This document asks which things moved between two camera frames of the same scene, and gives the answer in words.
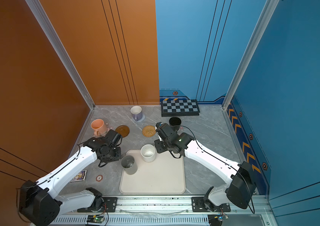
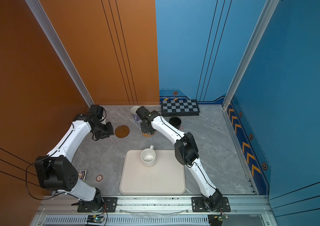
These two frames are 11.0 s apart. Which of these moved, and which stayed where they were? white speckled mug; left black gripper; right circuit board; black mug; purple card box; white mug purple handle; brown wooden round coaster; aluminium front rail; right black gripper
Moved: right black gripper; white speckled mug; left black gripper
Stayed: aluminium front rail; black mug; purple card box; white mug purple handle; right circuit board; brown wooden round coaster
